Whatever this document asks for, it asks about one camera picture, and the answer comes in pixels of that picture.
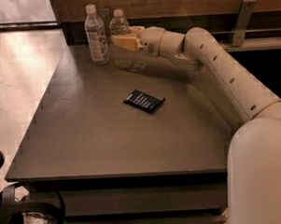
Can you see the grey drawer cabinet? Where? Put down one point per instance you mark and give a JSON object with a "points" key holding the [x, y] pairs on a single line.
{"points": [[116, 164]]}

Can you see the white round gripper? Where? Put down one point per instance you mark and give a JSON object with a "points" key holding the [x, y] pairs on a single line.
{"points": [[151, 39]]}

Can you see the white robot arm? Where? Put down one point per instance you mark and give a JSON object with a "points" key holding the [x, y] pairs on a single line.
{"points": [[254, 154]]}

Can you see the blue labelled plastic bottle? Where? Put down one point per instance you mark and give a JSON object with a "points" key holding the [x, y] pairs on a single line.
{"points": [[95, 32]]}

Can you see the clear water bottle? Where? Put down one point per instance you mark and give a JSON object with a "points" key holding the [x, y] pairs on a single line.
{"points": [[119, 27]]}

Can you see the black office chair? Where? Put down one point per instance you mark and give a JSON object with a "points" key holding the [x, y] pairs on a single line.
{"points": [[31, 203]]}

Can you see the black snack packet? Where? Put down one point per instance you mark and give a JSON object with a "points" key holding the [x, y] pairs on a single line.
{"points": [[143, 101]]}

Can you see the grey metal bracket behind bottle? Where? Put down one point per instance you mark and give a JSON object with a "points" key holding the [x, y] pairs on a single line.
{"points": [[105, 16]]}

